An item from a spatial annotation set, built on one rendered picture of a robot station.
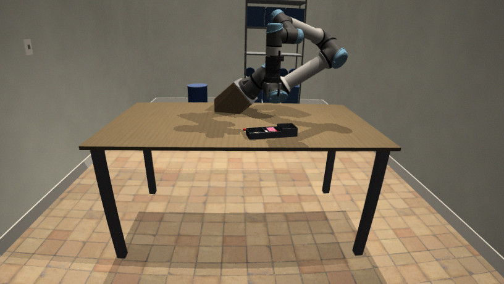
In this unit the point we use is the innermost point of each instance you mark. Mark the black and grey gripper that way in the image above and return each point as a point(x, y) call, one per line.
point(272, 67)

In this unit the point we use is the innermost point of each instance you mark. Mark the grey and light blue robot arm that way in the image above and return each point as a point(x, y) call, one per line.
point(287, 30)

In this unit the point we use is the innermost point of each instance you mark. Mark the black rack of bins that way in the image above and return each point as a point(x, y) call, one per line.
point(283, 130)

